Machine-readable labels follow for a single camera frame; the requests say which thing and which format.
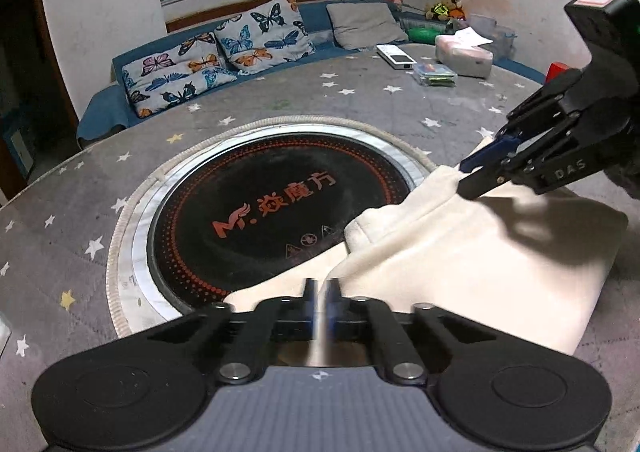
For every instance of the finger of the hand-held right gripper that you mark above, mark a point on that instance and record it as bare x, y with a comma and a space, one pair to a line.
492, 150
480, 184

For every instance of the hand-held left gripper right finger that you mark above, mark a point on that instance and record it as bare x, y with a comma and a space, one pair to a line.
334, 307

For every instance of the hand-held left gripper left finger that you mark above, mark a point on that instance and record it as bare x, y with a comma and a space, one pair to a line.
309, 307

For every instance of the cream fleece garment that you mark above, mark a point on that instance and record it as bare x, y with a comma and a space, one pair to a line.
450, 262

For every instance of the red box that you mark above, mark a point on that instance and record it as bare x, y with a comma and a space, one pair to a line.
557, 71

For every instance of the clear plastic pack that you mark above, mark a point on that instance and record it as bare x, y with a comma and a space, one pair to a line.
435, 75

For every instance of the white tissue box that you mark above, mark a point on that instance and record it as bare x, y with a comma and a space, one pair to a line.
462, 57

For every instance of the clear plastic container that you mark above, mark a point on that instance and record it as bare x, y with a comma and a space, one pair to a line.
502, 40

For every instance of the green plastic bag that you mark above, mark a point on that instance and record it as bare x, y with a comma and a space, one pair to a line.
424, 35

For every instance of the black round induction cooktop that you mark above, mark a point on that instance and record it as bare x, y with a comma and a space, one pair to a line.
240, 192

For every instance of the white flat device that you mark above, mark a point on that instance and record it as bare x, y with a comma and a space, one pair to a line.
396, 56

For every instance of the yellow brown plush toy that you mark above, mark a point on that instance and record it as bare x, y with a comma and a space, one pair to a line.
445, 10

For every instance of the grey pillow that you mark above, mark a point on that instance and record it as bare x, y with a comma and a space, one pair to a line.
367, 25

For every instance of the butterfly print pillow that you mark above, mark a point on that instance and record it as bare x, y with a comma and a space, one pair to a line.
265, 35
170, 80

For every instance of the grey star print tablecloth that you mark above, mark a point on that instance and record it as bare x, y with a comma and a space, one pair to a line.
65, 212

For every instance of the blue sofa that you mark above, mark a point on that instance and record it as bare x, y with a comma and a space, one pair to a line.
100, 112

